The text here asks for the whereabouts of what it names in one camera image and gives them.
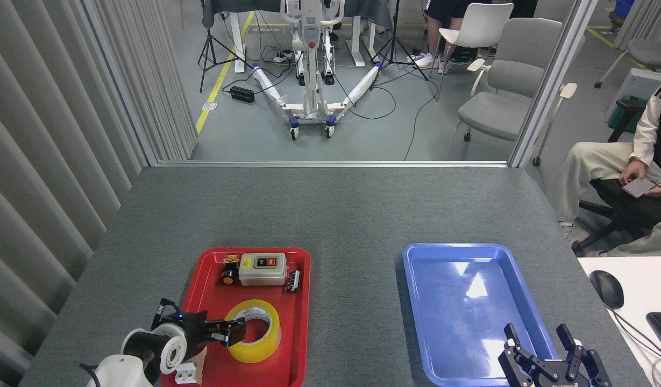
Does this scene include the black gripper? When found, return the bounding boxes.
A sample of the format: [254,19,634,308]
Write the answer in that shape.
[153,310,248,353]
[497,323,612,387]

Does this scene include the yellow tape roll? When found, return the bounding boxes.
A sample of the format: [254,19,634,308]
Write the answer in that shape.
[225,299,282,363]

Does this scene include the grey phone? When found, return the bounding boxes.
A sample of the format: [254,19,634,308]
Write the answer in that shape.
[622,176,659,199]

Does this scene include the person's right hand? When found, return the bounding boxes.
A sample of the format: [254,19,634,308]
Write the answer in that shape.
[620,160,646,185]

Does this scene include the black yellow push button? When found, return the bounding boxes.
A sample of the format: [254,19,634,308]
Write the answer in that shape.
[221,256,240,285]

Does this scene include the white circuit breaker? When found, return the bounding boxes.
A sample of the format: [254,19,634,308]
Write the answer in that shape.
[174,347,208,384]

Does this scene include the red plastic tray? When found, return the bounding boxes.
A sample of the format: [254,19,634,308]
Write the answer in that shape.
[161,247,311,387]

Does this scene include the black computer mouse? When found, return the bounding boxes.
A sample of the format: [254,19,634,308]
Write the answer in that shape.
[589,270,625,310]

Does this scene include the blue plastic tray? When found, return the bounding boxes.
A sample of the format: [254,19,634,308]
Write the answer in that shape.
[403,243,564,387]

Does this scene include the white side table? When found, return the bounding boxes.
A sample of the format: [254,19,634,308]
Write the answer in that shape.
[578,256,661,387]

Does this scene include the black office chair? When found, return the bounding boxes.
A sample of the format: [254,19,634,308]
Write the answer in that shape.
[571,98,661,257]

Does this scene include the seated person with phone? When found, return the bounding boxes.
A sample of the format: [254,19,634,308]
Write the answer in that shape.
[545,73,661,257]

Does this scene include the green box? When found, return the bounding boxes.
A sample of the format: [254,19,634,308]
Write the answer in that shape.
[608,96,648,130]

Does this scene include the grey armchair with pale armrests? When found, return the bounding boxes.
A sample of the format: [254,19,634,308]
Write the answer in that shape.
[449,18,578,166]

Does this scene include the white stand on wheels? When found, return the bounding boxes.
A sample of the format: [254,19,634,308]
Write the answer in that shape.
[252,0,382,141]

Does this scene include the grey pleated curtain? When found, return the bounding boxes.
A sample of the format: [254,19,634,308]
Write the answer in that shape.
[0,0,199,387]
[613,0,661,52]

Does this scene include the black tripod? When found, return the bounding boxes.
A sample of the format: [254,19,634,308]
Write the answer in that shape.
[369,0,429,91]
[197,0,254,94]

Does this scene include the white cabinet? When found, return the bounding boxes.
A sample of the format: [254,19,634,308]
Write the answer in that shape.
[605,67,661,127]

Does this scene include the grey chair with thin legs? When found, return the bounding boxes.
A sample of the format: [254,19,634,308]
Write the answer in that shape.
[594,16,661,89]

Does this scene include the white plastic chair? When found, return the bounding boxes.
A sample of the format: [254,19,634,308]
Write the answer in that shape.
[435,3,515,103]

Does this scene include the seated person in white shoes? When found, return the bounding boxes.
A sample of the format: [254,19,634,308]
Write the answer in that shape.
[414,0,538,75]

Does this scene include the grey push button switch box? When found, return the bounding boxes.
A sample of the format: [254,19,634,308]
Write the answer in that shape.
[238,253,289,286]

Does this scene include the black mouse cable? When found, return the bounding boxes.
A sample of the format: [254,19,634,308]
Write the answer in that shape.
[613,306,661,366]

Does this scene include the silver frame rail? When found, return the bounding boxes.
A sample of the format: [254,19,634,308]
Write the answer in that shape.
[157,160,511,168]

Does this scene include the silver frame post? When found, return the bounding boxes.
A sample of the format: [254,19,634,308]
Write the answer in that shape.
[509,0,600,168]

